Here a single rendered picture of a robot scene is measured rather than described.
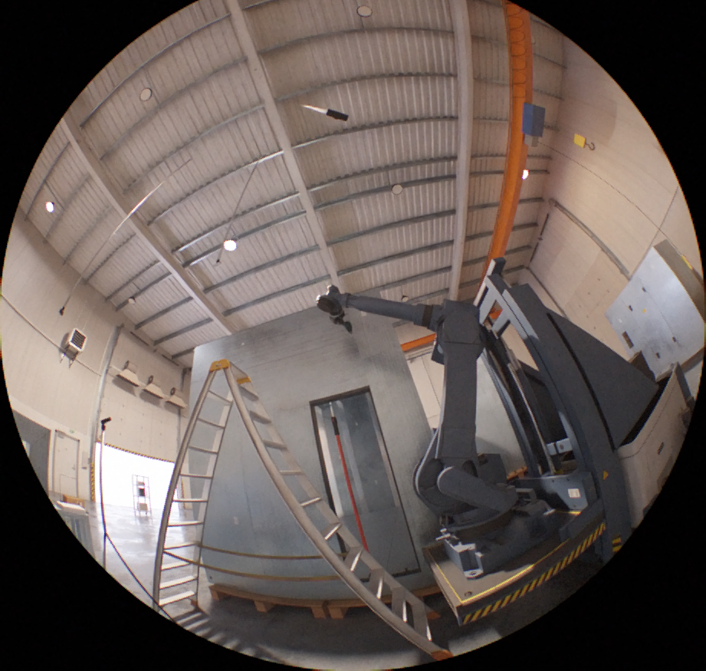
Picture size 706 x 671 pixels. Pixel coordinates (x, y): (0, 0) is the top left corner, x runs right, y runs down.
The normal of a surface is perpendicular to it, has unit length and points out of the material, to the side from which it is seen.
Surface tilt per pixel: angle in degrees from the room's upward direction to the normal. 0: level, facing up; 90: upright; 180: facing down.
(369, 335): 90
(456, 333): 90
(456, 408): 90
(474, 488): 90
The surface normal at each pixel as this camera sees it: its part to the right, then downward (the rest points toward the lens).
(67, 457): 0.96, -0.29
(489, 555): -0.10, -0.59
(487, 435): -0.51, -0.42
